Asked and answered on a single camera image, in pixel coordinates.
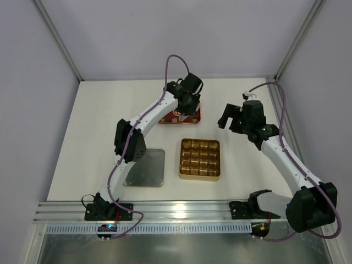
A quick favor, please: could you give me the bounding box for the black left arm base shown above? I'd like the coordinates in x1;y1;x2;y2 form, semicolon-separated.
81;192;133;221

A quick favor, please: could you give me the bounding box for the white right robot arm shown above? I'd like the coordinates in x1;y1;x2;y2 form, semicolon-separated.
217;94;338;233

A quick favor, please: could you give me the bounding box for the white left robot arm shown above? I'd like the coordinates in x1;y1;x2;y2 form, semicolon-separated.
90;73;204;220

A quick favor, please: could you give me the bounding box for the gold chocolate box tray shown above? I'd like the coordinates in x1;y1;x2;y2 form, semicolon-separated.
179;139;221;182

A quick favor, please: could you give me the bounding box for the red tray lid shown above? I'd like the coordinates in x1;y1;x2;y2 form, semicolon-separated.
158;102;201;124

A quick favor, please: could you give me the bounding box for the square metal plate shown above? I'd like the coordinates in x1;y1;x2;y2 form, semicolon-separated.
124;149;165;188

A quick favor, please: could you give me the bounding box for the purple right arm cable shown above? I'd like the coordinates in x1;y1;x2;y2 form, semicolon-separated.
247;82;342;242

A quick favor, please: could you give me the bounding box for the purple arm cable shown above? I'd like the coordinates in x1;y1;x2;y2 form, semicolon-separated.
96;54;190;240
247;82;342;242

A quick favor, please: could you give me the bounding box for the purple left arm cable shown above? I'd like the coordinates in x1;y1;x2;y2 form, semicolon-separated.
96;54;190;240

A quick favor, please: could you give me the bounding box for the slotted cable duct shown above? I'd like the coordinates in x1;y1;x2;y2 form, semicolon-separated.
45;222;252;235

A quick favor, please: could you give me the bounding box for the aluminium front rail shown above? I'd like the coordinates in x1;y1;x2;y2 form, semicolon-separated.
32;198;298;224

